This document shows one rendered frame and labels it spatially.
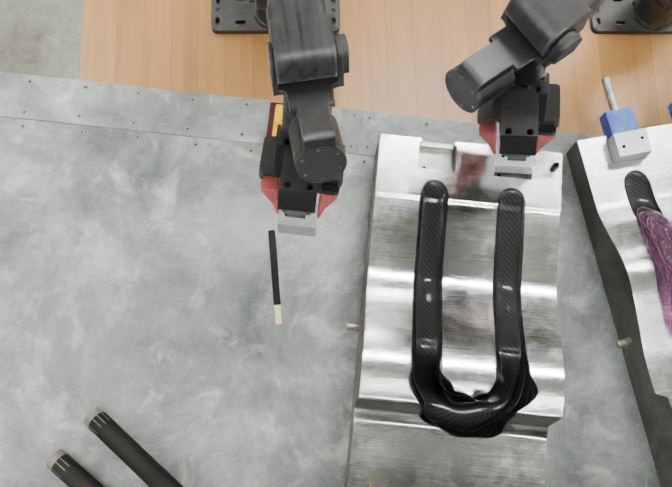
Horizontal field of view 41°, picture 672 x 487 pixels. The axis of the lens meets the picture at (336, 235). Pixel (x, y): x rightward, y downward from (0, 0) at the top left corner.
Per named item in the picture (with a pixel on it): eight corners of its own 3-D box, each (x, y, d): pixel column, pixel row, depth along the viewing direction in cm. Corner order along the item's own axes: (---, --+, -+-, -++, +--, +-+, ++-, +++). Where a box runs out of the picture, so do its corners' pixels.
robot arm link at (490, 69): (479, 132, 105) (511, 84, 94) (434, 78, 107) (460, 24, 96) (550, 84, 109) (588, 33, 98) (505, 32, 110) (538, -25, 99)
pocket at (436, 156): (416, 146, 129) (420, 137, 126) (452, 150, 129) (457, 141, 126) (414, 176, 128) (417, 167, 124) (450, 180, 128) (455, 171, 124)
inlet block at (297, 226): (289, 140, 122) (288, 127, 117) (325, 144, 122) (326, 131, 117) (278, 233, 119) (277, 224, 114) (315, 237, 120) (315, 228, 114)
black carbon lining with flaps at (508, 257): (417, 182, 126) (427, 160, 117) (529, 194, 126) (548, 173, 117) (398, 432, 117) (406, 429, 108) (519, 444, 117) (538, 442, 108)
